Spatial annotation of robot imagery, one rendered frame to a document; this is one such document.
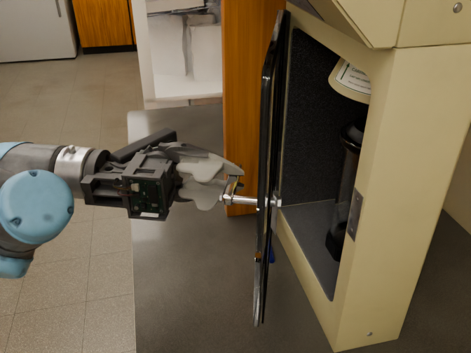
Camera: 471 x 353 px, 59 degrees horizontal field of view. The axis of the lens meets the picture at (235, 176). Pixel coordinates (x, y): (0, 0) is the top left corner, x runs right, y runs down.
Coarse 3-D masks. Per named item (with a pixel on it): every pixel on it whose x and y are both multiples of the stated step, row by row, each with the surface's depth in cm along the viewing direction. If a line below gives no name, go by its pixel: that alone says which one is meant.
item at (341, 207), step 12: (360, 144) 59; (348, 156) 62; (348, 168) 63; (348, 180) 63; (336, 192) 68; (348, 192) 64; (336, 204) 68; (348, 204) 65; (336, 216) 69; (336, 228) 69; (336, 240) 70
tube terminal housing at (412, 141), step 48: (432, 0) 38; (288, 48) 68; (336, 48) 52; (432, 48) 41; (384, 96) 43; (432, 96) 44; (384, 144) 46; (432, 144) 47; (384, 192) 49; (432, 192) 51; (288, 240) 81; (384, 240) 54; (336, 288) 61; (384, 288) 59; (336, 336) 63; (384, 336) 66
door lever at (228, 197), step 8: (240, 168) 61; (232, 176) 58; (232, 184) 57; (224, 192) 55; (232, 192) 55; (224, 200) 55; (232, 200) 55; (240, 200) 55; (248, 200) 55; (256, 200) 54
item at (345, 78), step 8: (336, 64) 59; (344, 64) 56; (352, 64) 54; (336, 72) 57; (344, 72) 55; (352, 72) 54; (360, 72) 53; (328, 80) 59; (336, 80) 56; (344, 80) 55; (352, 80) 54; (360, 80) 53; (368, 80) 52; (336, 88) 56; (344, 88) 55; (352, 88) 54; (360, 88) 53; (368, 88) 52; (352, 96) 54; (360, 96) 53; (368, 96) 52
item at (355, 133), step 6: (354, 120) 63; (360, 120) 63; (366, 120) 63; (348, 126) 63; (354, 126) 61; (360, 126) 61; (348, 132) 62; (354, 132) 60; (360, 132) 60; (354, 138) 60; (360, 138) 59
